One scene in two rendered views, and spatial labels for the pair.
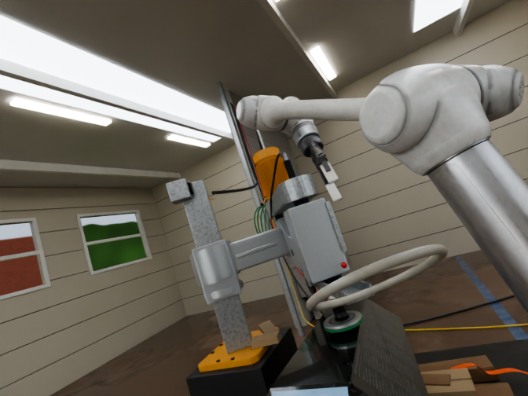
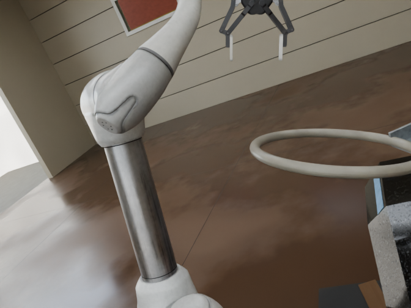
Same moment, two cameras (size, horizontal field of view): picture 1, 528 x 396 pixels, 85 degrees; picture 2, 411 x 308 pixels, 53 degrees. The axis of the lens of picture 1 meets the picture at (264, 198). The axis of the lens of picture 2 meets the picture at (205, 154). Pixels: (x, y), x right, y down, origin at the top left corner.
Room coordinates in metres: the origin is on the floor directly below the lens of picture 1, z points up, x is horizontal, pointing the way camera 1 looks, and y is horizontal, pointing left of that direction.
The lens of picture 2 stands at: (0.70, -1.38, 1.72)
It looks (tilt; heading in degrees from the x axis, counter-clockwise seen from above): 18 degrees down; 92
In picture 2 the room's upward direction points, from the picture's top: 24 degrees counter-clockwise
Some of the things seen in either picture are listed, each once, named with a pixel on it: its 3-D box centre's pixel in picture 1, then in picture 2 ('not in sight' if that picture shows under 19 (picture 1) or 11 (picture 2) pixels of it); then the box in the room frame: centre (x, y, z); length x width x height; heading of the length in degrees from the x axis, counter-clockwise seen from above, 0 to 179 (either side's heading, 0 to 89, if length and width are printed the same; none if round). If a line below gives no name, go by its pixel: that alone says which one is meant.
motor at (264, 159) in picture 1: (274, 174); not in sight; (2.32, -0.15, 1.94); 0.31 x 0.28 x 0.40; 96
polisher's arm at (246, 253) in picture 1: (240, 254); not in sight; (2.26, 0.31, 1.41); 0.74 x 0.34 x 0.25; 98
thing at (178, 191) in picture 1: (180, 191); not in sight; (2.10, 0.58, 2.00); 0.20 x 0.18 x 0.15; 68
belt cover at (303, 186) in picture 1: (289, 201); not in sight; (2.01, -0.16, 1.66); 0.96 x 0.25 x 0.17; 6
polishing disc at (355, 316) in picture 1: (342, 319); not in sight; (1.66, -0.20, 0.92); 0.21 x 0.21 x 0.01
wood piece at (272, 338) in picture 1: (265, 339); not in sight; (2.09, 0.30, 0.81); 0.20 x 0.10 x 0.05; 76
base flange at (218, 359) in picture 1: (240, 346); not in sight; (2.23, 0.51, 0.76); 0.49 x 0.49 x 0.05; 68
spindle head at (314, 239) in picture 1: (312, 242); not in sight; (1.74, -0.19, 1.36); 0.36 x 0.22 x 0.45; 6
